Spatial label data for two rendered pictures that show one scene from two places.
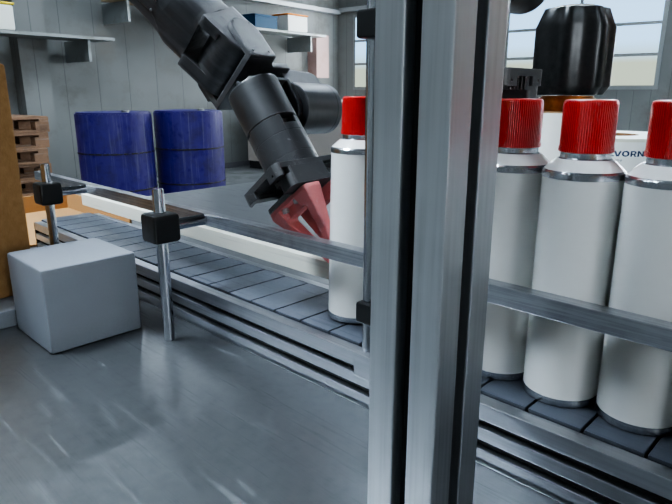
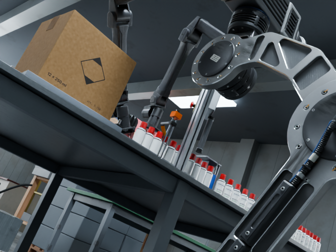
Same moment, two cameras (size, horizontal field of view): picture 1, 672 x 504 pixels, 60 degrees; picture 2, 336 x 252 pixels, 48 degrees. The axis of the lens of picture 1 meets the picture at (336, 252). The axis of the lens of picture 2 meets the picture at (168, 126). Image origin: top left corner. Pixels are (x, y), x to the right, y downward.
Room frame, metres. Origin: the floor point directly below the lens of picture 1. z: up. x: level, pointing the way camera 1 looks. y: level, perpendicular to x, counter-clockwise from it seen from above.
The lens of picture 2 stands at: (0.05, 1.73, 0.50)
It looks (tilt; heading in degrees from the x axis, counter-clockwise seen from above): 19 degrees up; 282
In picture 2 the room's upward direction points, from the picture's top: 22 degrees clockwise
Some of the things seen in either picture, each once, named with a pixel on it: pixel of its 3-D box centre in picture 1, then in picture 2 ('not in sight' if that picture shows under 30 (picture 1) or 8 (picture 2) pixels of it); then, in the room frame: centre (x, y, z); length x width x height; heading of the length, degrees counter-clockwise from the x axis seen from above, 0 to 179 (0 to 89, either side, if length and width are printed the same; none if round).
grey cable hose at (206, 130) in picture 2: not in sight; (205, 134); (0.24, -0.17, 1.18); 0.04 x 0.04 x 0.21
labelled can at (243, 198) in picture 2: not in sight; (241, 204); (-0.07, -0.63, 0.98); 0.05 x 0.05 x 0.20
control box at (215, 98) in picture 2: not in sight; (208, 97); (0.29, -0.14, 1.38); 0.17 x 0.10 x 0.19; 101
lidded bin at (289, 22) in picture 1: (289, 24); not in sight; (9.21, 0.68, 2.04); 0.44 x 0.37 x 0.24; 142
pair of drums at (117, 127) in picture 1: (156, 165); not in sight; (5.10, 1.55, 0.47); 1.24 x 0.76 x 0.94; 142
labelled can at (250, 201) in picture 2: not in sight; (248, 209); (-0.12, -0.68, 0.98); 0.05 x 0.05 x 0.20
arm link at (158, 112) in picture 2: not in sight; (156, 113); (0.53, -0.12, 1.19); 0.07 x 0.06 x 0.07; 142
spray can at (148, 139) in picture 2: not in sight; (144, 145); (0.50, -0.06, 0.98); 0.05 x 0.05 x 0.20
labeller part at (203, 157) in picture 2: not in sight; (208, 160); (0.20, -0.49, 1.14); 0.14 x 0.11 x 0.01; 46
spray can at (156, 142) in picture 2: not in sight; (153, 150); (0.46, -0.09, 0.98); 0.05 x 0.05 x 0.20
